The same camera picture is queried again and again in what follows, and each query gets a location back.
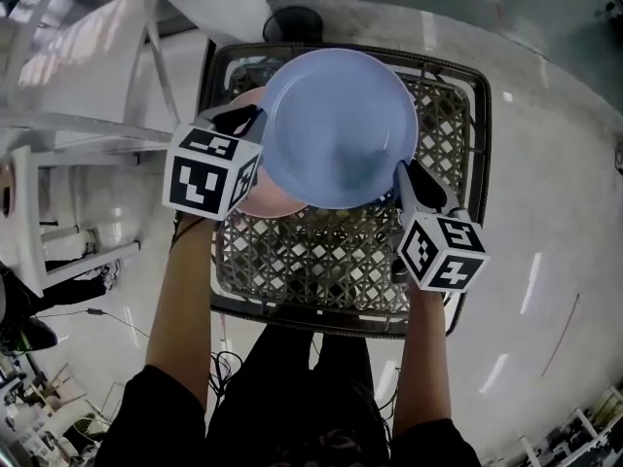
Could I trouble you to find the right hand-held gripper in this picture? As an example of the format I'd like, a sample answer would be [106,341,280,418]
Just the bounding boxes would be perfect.
[390,160,492,293]

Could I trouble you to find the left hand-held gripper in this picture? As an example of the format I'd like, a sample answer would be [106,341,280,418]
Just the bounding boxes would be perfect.
[162,103,270,222]

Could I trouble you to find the big pink plate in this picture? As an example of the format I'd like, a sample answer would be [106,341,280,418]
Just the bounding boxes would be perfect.
[228,87,309,219]

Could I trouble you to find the big blue plate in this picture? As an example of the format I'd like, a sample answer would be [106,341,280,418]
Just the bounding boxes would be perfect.
[261,48,419,210]

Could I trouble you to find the person's right forearm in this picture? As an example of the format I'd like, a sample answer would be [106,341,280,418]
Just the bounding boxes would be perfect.
[391,279,449,437]

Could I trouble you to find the person's left forearm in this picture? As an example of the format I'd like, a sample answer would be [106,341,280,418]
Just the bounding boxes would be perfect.
[145,214,218,411]

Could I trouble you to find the brown wicker glass-top table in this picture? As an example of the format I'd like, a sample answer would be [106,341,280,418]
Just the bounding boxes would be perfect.
[197,41,494,340]

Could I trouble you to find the white metal shelving rack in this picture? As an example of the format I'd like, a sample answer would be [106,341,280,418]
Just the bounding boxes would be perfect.
[0,0,215,150]

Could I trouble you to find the white low table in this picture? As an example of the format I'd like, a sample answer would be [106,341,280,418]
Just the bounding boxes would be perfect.
[9,143,142,299]

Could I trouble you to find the black round mesh bin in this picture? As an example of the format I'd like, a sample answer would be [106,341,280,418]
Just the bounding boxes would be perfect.
[262,5,324,44]

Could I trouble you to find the pink round tray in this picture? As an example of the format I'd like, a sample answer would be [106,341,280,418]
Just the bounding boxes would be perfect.
[0,158,16,218]

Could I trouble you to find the black trousers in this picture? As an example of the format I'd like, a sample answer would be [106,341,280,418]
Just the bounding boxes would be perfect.
[208,326,390,437]

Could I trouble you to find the black rounded device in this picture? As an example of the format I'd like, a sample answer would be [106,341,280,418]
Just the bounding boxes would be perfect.
[18,316,59,352]

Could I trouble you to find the white cluttered shelf unit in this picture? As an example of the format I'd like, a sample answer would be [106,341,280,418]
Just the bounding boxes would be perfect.
[515,384,623,467]

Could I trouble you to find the black printed t-shirt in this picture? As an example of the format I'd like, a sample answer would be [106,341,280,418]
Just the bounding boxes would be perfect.
[94,365,483,467]

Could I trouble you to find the thin red floor cable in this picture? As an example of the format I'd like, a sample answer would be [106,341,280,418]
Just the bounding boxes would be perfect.
[539,293,581,377]

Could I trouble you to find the black floor cable with adapter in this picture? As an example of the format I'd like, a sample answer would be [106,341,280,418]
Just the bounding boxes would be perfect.
[36,307,150,340]

